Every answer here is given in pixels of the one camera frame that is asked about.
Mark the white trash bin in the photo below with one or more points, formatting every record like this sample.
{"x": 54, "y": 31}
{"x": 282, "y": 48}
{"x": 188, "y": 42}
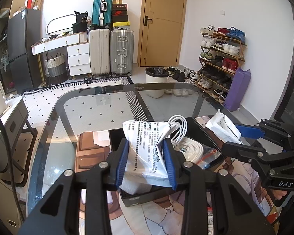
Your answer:
{"x": 156, "y": 75}

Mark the anime printed desk mat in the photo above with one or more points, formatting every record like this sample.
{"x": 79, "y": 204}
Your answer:
{"x": 203, "y": 201}

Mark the white dressing desk with drawers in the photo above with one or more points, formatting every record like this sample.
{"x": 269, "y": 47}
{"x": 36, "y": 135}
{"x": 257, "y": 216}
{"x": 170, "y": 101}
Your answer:
{"x": 76, "y": 48}

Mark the white foam block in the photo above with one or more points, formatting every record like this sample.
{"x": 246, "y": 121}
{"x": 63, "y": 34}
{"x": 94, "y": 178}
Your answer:
{"x": 133, "y": 188}

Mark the black handbag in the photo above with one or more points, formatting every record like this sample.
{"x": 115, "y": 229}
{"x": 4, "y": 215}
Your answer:
{"x": 81, "y": 22}

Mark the person's right hand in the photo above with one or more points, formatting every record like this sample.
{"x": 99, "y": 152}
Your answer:
{"x": 282, "y": 198}

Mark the small white paper packet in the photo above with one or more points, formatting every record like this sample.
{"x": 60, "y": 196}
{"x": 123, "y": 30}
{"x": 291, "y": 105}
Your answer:
{"x": 224, "y": 129}

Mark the silver aluminium suitcase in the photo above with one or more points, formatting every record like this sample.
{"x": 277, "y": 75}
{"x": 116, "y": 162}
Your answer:
{"x": 121, "y": 52}

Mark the green white sachet packet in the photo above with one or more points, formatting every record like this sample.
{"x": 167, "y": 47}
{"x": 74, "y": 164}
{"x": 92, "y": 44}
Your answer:
{"x": 145, "y": 163}

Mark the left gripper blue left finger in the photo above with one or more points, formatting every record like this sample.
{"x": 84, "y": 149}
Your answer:
{"x": 122, "y": 154}

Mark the wooden shoe rack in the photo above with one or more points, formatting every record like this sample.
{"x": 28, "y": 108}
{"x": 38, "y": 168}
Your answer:
{"x": 222, "y": 53}

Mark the grey white woven basket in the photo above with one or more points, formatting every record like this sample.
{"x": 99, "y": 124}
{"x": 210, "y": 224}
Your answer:
{"x": 57, "y": 70}

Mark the tan wooden door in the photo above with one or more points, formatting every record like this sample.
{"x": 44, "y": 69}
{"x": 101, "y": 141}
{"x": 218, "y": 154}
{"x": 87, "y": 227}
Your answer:
{"x": 161, "y": 32}

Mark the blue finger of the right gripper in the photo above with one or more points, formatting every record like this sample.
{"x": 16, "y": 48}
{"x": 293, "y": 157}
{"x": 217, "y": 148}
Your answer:
{"x": 253, "y": 132}

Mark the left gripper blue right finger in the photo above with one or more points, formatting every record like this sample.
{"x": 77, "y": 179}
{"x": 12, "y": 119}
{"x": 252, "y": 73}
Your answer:
{"x": 170, "y": 162}

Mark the grey side cabinet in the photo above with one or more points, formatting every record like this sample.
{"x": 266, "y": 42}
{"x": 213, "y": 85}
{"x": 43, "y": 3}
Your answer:
{"x": 22, "y": 137}

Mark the white suitcase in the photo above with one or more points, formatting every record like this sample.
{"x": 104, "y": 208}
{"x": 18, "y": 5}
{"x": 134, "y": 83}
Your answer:
{"x": 99, "y": 41}

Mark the black refrigerator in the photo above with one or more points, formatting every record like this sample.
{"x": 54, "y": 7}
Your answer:
{"x": 24, "y": 30}

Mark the purple paper bag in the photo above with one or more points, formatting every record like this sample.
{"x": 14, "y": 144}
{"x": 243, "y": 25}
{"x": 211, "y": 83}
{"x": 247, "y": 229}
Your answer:
{"x": 237, "y": 89}

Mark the stacked shoe boxes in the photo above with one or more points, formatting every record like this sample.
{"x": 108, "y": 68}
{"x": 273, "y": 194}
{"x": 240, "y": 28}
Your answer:
{"x": 120, "y": 15}

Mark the red edged white packet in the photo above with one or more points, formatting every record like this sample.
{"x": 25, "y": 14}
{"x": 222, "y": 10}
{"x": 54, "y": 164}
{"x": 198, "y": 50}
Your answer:
{"x": 210, "y": 220}

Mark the oval black framed mirror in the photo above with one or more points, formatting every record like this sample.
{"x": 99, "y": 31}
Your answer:
{"x": 61, "y": 24}

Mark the teal suitcase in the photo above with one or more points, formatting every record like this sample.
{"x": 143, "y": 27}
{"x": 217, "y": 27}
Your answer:
{"x": 102, "y": 14}

